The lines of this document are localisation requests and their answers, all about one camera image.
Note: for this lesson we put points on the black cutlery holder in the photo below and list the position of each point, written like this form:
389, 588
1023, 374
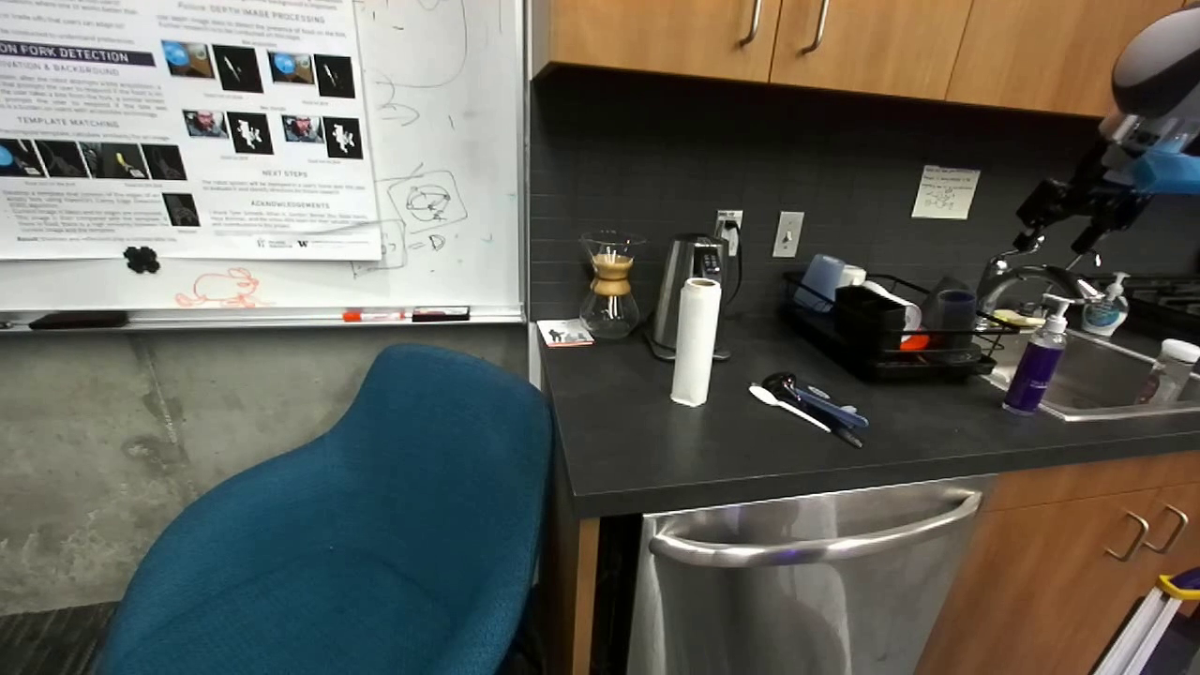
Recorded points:
869, 323

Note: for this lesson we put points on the black whiteboard eraser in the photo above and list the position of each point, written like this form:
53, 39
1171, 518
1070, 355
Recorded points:
79, 319

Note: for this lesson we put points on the white wall whiteboard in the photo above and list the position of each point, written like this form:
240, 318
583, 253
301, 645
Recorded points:
453, 153

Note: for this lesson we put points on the wooden upper cabinet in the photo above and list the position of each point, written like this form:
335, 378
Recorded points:
874, 43

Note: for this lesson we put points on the chrome faucet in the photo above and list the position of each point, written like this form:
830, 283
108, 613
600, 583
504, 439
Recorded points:
999, 283

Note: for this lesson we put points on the wooden cabinet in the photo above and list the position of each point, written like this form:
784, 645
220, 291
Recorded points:
874, 43
1063, 563

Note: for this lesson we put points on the white and orange card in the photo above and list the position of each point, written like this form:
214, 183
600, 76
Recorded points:
564, 333

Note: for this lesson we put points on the research poster with photos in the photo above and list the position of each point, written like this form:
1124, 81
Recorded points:
189, 124

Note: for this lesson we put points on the black mug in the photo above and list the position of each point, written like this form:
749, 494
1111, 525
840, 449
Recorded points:
954, 319

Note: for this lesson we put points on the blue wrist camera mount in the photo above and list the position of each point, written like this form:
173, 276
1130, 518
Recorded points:
1168, 170

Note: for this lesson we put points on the wooden counter end panel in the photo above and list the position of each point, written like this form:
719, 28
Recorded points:
575, 588

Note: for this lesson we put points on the white plastic spoon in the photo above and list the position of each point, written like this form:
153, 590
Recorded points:
783, 404

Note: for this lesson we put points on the white wall light switch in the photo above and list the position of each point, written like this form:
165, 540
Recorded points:
790, 234

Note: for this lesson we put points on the white wall power outlet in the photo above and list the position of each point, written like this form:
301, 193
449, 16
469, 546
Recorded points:
728, 234

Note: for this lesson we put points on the clear hand soap pump bottle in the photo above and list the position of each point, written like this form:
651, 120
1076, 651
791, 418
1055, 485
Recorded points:
1105, 311

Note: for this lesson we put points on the yellow sponge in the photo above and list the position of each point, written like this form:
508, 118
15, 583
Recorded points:
1023, 319

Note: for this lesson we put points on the white paper towel roll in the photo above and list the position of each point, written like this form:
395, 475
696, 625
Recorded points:
696, 344

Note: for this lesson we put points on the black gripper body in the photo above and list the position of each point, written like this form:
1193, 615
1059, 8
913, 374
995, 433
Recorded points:
1083, 193

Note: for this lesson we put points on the black whiteboard magnet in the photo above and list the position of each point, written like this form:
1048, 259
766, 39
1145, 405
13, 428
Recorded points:
143, 259

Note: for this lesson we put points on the blue upholstered chair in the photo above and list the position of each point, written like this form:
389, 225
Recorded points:
351, 539

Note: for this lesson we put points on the purple pump bottle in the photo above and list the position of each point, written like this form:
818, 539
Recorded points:
1035, 378

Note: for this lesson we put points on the clear bottle with white cap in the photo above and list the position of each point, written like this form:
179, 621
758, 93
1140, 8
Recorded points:
1171, 369

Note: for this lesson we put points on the black whiteboard marker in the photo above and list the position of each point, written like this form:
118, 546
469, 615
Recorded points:
445, 311

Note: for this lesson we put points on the red whiteboard marker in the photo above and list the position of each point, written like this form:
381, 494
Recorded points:
376, 318

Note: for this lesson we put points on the wooden lower cabinet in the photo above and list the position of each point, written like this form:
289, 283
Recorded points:
1063, 563

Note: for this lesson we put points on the stainless steel dishwasher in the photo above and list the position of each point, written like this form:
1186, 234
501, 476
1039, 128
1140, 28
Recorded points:
799, 603

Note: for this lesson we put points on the glass carafe with wooden collar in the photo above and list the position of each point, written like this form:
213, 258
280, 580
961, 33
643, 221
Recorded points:
611, 288

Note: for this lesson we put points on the white handwritten wall note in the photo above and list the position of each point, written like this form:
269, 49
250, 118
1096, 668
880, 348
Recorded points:
945, 193

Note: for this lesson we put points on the yellow clamp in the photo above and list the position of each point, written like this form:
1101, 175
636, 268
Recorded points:
1179, 588

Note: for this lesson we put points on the stainless steel sink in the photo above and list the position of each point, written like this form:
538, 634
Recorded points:
1101, 378

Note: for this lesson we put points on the orange round lid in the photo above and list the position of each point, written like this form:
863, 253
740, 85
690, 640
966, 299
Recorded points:
916, 344

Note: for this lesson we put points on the blue cup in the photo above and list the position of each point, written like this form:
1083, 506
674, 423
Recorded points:
821, 283

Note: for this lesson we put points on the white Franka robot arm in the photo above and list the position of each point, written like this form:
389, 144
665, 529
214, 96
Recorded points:
1163, 60

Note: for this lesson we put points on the metal robot base platform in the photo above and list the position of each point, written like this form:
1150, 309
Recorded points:
1145, 643

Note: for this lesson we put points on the steel electric kettle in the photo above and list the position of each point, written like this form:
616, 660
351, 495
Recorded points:
680, 283

